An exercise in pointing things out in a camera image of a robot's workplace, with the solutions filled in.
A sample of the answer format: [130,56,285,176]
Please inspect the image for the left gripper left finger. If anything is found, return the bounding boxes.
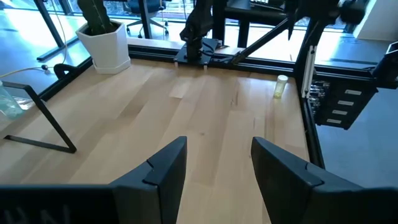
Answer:
[110,136,188,224]

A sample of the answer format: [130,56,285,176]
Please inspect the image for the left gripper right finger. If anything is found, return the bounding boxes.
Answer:
[250,136,398,224]

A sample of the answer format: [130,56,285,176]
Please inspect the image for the yellow translucent medicine bottle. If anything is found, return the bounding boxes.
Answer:
[273,74,289,100]

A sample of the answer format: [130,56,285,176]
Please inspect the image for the green translucent medicine bottle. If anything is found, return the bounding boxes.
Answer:
[0,80,25,121]

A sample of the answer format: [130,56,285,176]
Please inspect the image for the black bar with silver brackets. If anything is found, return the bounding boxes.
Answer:
[292,18,326,169]

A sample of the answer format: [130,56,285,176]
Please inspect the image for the black drawer cabinet white labels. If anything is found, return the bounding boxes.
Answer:
[309,79,379,131]

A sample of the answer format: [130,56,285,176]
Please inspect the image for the white plant pot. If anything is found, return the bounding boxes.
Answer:
[75,20,132,75]

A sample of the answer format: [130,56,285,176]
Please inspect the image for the blue office chair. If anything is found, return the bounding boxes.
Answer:
[126,0,170,39]

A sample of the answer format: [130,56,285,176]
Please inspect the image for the wooden shelf with black frame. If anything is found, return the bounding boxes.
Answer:
[0,80,78,154]

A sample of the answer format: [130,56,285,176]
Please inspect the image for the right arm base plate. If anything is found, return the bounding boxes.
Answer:
[173,37,223,66]

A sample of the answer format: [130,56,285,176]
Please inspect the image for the black table frame strut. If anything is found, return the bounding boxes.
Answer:
[127,18,299,77]

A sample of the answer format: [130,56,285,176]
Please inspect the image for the pale extension cable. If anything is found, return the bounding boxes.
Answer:
[0,65,50,79]

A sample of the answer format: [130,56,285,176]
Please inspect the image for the black desk frame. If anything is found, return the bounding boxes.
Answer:
[33,0,78,62]

